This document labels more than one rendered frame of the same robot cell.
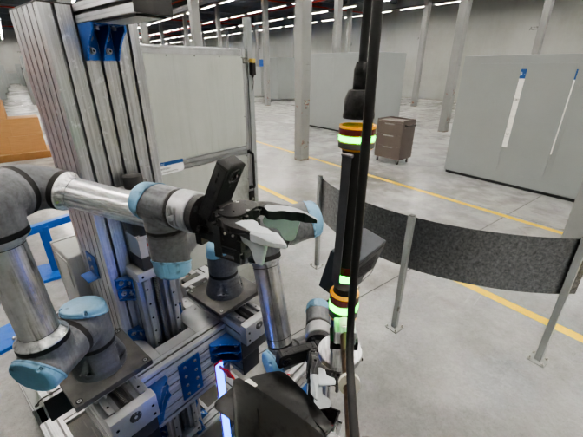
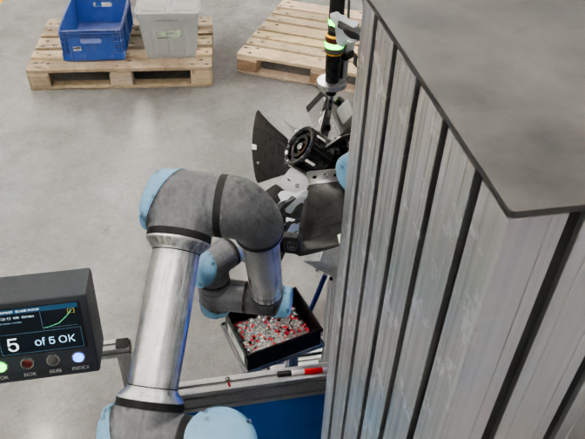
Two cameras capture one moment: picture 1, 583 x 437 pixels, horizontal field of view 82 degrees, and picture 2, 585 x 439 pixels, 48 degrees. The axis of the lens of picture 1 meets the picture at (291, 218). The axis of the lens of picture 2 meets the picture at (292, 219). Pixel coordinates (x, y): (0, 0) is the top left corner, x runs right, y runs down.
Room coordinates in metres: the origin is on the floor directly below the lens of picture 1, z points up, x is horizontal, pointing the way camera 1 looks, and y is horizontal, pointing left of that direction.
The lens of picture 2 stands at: (1.53, 0.70, 2.21)
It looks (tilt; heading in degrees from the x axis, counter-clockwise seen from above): 41 degrees down; 218
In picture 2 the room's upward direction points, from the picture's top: 2 degrees clockwise
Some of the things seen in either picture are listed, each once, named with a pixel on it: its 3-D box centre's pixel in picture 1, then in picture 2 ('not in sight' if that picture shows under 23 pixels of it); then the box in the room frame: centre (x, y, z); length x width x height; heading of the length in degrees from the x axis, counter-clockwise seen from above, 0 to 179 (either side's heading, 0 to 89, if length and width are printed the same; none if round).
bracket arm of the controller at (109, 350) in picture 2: not in sight; (75, 353); (1.13, -0.21, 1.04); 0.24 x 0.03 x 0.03; 140
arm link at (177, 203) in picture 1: (189, 211); not in sight; (0.56, 0.18, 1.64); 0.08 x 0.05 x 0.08; 150
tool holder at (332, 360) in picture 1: (342, 335); (335, 64); (0.40, -0.08, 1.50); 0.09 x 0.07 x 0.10; 175
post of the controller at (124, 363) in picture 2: not in sight; (128, 370); (1.05, -0.14, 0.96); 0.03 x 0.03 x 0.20; 50
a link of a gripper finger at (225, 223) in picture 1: (239, 225); not in sight; (0.46, 0.08, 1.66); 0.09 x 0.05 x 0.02; 38
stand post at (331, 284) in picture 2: not in sight; (333, 317); (0.24, -0.11, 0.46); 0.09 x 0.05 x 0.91; 50
